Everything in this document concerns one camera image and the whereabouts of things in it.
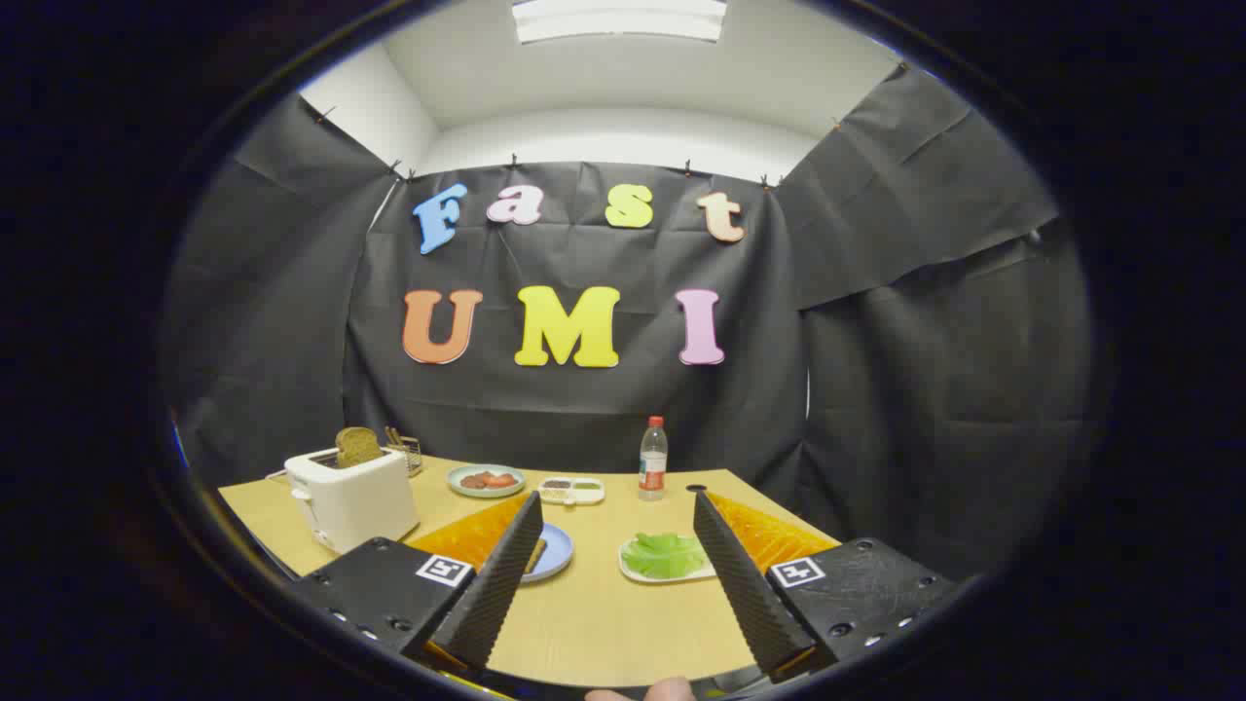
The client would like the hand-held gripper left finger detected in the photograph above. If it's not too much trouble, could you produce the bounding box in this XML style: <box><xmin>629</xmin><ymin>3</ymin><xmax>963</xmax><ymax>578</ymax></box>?
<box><xmin>290</xmin><ymin>490</ymin><xmax>546</xmax><ymax>675</ymax></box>

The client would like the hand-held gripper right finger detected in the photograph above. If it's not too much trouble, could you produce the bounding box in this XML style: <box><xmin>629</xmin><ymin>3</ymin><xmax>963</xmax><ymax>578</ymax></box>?
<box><xmin>691</xmin><ymin>490</ymin><xmax>963</xmax><ymax>684</ymax></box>

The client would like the green lettuce leaf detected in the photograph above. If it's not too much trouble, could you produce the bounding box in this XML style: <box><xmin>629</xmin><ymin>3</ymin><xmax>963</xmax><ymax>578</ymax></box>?
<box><xmin>621</xmin><ymin>532</ymin><xmax>709</xmax><ymax>580</ymax></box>

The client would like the brown bread slice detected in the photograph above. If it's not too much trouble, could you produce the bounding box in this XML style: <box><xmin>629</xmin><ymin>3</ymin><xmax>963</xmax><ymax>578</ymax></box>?
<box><xmin>335</xmin><ymin>426</ymin><xmax>385</xmax><ymax>468</ymax></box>

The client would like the blue round plate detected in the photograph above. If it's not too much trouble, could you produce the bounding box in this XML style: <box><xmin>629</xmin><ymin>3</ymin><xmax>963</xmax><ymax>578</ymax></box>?
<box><xmin>521</xmin><ymin>523</ymin><xmax>575</xmax><ymax>584</ymax></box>

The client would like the pale green round plate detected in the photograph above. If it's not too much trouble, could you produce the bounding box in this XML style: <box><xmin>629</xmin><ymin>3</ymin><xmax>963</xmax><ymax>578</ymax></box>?
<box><xmin>447</xmin><ymin>464</ymin><xmax>527</xmax><ymax>499</ymax></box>

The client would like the white square plate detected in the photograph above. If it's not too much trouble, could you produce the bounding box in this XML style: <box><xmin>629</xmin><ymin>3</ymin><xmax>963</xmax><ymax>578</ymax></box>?
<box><xmin>618</xmin><ymin>534</ymin><xmax>718</xmax><ymax>585</ymax></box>

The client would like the white divided condiment tray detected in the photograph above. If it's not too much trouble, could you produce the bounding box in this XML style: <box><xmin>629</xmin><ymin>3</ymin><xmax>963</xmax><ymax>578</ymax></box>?
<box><xmin>537</xmin><ymin>476</ymin><xmax>605</xmax><ymax>506</ymax></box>

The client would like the clear plastic water bottle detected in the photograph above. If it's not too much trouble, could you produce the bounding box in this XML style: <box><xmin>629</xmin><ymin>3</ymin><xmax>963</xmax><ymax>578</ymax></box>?
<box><xmin>639</xmin><ymin>416</ymin><xmax>669</xmax><ymax>502</ymax></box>

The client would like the white toaster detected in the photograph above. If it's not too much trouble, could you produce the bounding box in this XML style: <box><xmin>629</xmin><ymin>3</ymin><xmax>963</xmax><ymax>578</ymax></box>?
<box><xmin>282</xmin><ymin>446</ymin><xmax>421</xmax><ymax>556</ymax></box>

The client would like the black backdrop cloth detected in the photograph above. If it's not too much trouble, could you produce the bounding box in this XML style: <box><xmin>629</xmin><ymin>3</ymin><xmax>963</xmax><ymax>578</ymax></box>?
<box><xmin>161</xmin><ymin>63</ymin><xmax>1096</xmax><ymax>585</ymax></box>

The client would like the ceiling light panel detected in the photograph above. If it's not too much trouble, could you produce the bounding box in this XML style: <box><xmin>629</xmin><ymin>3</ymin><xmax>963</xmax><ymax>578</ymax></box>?
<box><xmin>513</xmin><ymin>0</ymin><xmax>728</xmax><ymax>45</ymax></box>

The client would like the wire mesh basket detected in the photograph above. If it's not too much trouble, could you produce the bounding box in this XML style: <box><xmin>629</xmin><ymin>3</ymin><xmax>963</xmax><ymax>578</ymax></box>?
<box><xmin>385</xmin><ymin>428</ymin><xmax>425</xmax><ymax>478</ymax></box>

